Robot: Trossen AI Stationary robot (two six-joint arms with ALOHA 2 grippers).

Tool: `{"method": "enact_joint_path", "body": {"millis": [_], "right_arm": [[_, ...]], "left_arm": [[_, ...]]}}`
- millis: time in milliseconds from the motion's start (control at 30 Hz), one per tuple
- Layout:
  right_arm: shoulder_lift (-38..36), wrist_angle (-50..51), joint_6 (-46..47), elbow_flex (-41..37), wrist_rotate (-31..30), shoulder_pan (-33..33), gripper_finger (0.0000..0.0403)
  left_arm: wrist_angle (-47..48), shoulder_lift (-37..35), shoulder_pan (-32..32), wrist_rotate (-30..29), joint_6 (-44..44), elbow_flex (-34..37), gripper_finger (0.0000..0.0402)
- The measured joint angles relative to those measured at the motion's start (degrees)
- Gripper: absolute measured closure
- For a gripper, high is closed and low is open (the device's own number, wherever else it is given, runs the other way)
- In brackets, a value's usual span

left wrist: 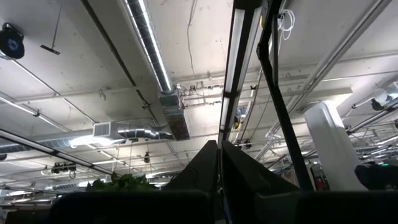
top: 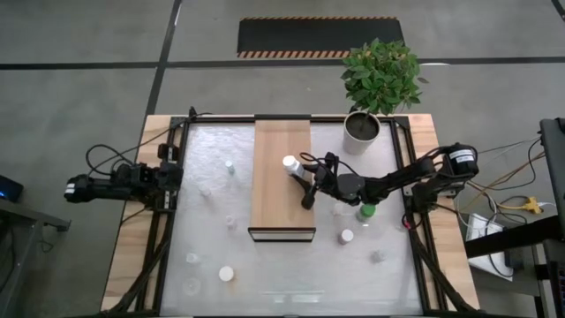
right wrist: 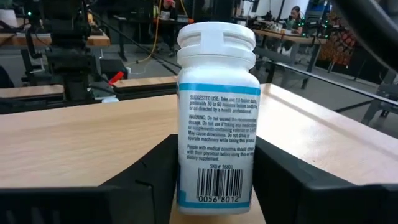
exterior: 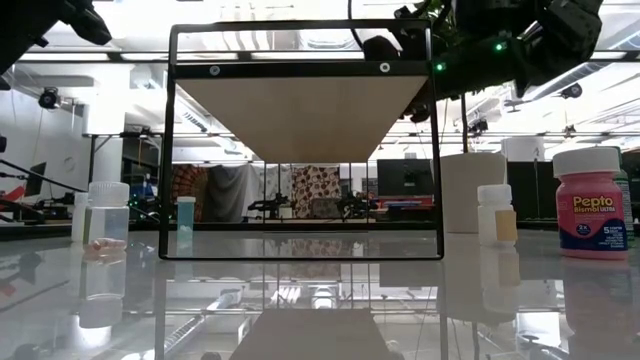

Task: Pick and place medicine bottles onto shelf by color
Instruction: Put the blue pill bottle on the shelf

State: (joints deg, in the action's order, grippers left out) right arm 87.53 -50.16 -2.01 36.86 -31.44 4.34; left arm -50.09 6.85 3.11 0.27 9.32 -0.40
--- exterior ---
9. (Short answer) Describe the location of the black white patterned cloth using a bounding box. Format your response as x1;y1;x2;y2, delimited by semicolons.
259;164;295;221

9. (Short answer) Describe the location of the black metal table frame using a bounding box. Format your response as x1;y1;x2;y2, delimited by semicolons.
0;219;640;242

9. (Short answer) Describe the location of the red table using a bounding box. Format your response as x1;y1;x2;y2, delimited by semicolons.
377;196;435;210

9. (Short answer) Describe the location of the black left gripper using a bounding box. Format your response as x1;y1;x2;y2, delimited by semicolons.
0;0;114;92

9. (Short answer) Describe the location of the small white bottle yellow label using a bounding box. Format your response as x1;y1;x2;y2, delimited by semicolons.
476;183;519;246

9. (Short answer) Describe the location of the red circle patterned cloth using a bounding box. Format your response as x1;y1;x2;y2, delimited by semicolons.
291;165;342;220

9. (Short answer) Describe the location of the black tilted screen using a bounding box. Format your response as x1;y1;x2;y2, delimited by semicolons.
24;161;48;198

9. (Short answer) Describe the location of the black partition panel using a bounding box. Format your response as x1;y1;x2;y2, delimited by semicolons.
506;160;555;222

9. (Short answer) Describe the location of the black frame wooden shelf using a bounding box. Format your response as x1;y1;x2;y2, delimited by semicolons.
158;19;445;261

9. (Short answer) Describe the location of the grey cloth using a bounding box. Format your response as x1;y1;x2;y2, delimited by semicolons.
203;163;264;224

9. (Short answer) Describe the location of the black right camera cable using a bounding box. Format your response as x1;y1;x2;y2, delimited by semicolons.
347;0;370;52

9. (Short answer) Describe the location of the clear bottle with pink pills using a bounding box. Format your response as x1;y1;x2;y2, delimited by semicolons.
82;180;131;253

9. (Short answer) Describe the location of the black monitor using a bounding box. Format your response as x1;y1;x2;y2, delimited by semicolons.
376;158;435;198

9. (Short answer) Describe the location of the green plant in white pot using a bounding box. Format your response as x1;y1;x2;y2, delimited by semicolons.
424;0;509;235

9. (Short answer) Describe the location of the red bar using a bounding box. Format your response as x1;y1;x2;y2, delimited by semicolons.
0;183;27;202

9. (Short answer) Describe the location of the black ceiling camera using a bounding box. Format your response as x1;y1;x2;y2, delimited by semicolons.
38;87;62;110

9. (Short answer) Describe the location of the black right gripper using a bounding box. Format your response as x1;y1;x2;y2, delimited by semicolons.
393;0;522;125

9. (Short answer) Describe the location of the orange patterned cloth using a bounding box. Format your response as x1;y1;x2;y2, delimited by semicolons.
172;164;207;224

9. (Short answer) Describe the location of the slim white bottle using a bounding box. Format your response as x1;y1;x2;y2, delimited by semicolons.
70;192;90;244

